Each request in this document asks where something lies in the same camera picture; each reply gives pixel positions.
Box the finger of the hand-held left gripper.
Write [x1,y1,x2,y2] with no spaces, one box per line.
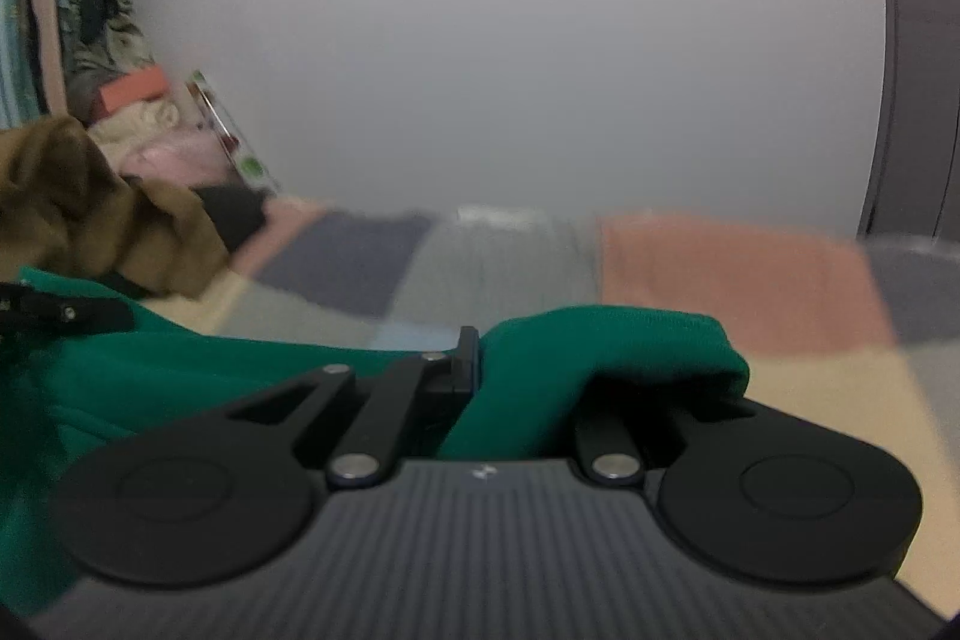
[0,280,134,336]

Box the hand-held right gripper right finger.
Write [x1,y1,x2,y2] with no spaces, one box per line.
[574,396,755,487]

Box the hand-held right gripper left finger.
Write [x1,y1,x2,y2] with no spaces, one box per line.
[217,325,482,488]

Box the green garment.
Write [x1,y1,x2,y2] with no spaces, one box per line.
[0,267,751,618]

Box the brown garment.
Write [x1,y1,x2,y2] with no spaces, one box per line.
[0,115,230,301]

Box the black cloth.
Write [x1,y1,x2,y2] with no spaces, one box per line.
[191,184,271,253]

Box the pink cloth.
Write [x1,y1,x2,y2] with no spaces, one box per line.
[120,130,235,188]

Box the pastel patchwork blanket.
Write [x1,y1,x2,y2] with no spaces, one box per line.
[142,201,960,620]

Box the beige cloth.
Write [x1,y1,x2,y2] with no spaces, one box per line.
[90,100,182,163]

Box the orange box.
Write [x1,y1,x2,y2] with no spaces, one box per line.
[99,66,172,116]

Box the light blue hanging cloth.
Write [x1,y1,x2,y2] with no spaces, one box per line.
[0,0,38,128]

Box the grey door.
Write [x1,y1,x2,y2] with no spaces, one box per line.
[855,0,960,238]

